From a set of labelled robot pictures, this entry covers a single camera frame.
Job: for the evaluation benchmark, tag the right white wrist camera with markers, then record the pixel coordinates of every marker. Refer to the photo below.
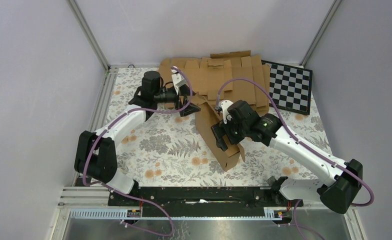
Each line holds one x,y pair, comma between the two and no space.
222,107

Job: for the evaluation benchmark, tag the floral table mat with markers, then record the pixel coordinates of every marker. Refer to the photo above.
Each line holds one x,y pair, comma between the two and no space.
167,150

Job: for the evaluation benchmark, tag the brown cardboard box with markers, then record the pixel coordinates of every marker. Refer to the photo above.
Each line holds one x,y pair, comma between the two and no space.
226,154

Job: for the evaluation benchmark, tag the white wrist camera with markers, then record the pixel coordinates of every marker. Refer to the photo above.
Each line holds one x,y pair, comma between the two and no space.
222,107
178,80

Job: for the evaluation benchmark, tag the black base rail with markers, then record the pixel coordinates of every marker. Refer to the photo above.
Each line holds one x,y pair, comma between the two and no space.
206,202

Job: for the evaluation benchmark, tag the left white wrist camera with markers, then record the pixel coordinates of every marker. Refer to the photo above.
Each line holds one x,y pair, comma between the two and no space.
178,80

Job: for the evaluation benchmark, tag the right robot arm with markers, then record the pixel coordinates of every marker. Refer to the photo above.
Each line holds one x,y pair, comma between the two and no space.
337,181

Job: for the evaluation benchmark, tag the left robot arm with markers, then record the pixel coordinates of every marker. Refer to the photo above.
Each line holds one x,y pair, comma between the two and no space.
96,155

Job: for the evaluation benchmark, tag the stack of flat cardboard blanks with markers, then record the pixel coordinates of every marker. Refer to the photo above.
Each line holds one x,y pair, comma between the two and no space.
231,75

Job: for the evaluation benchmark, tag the black white checkerboard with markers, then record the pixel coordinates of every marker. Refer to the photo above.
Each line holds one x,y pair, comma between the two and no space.
290,87

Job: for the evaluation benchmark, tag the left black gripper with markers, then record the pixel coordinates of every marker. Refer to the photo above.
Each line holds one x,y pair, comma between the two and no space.
186,107

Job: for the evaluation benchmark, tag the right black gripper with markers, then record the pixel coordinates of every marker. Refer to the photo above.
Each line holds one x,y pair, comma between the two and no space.
220,129

